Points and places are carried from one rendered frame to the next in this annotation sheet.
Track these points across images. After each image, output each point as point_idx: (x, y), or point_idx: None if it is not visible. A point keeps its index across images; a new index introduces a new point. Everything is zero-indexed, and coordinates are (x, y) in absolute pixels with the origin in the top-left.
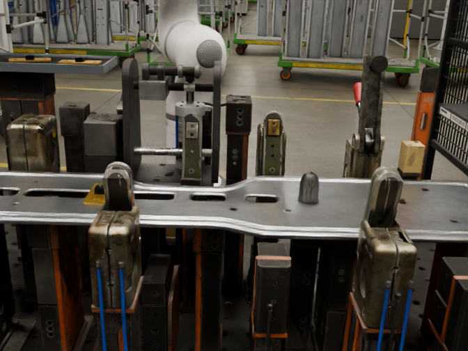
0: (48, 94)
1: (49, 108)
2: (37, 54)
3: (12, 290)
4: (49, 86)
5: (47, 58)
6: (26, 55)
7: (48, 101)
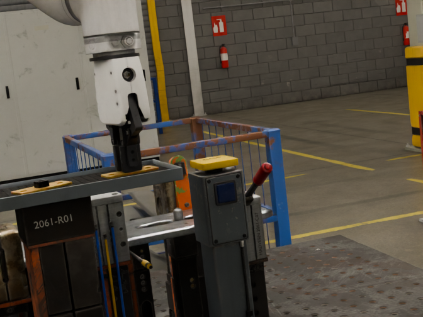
0: (21, 236)
1: (28, 258)
2: (51, 190)
3: None
4: (21, 228)
5: (22, 192)
6: (43, 179)
7: (26, 248)
